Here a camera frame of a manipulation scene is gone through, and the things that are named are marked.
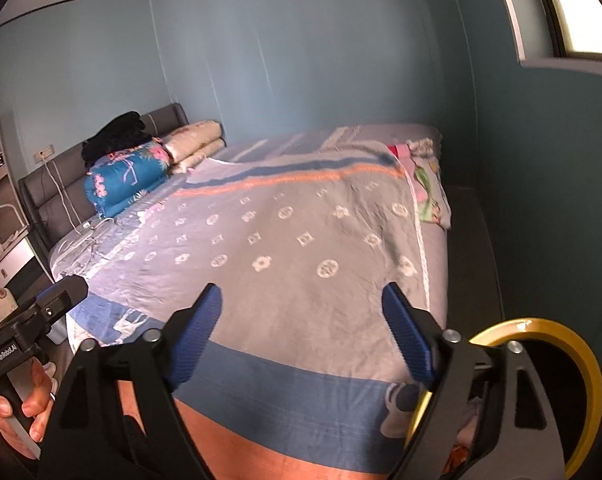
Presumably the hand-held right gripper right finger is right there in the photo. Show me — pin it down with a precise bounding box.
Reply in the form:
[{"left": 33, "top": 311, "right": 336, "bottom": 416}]
[{"left": 381, "top": 281, "right": 567, "bottom": 480}]

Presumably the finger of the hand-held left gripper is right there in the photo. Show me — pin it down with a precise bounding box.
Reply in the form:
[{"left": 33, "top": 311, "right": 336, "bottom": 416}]
[{"left": 26, "top": 276, "right": 89, "bottom": 336}]

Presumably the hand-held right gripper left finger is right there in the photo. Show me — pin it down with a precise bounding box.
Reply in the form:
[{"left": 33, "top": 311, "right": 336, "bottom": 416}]
[{"left": 37, "top": 282, "right": 224, "bottom": 480}]

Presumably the yellow rimmed trash bin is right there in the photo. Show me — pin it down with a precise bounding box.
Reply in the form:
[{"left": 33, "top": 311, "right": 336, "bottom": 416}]
[{"left": 403, "top": 316, "right": 602, "bottom": 480}]

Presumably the person's left hand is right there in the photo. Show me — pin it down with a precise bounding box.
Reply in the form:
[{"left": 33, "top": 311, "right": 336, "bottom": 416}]
[{"left": 0, "top": 360, "right": 58, "bottom": 461}]

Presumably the white desk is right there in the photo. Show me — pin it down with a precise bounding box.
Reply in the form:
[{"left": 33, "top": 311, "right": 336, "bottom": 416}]
[{"left": 0, "top": 227, "right": 49, "bottom": 311}]

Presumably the grey bed headboard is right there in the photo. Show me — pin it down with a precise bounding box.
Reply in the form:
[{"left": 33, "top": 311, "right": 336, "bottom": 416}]
[{"left": 18, "top": 102, "right": 189, "bottom": 251}]

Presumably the blue floral quilt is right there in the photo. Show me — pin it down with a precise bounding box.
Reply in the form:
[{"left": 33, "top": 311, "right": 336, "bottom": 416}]
[{"left": 83, "top": 141, "right": 174, "bottom": 218}]

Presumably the printed bed sheet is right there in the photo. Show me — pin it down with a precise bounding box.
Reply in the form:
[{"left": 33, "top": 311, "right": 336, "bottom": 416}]
[{"left": 48, "top": 122, "right": 454, "bottom": 480}]

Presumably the pink floral cloth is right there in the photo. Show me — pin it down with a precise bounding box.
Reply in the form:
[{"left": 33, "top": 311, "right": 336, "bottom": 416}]
[{"left": 386, "top": 135, "right": 453, "bottom": 231}]

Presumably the black folded clothing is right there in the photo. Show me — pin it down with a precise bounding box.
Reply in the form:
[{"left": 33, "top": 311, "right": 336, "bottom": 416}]
[{"left": 81, "top": 111, "right": 154, "bottom": 168}]

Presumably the window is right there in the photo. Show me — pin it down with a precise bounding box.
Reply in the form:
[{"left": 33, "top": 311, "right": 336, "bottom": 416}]
[{"left": 488, "top": 0, "right": 602, "bottom": 81}]

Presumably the white charging cable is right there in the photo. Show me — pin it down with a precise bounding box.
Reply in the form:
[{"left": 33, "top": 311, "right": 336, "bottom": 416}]
[{"left": 43, "top": 157, "right": 122, "bottom": 266}]

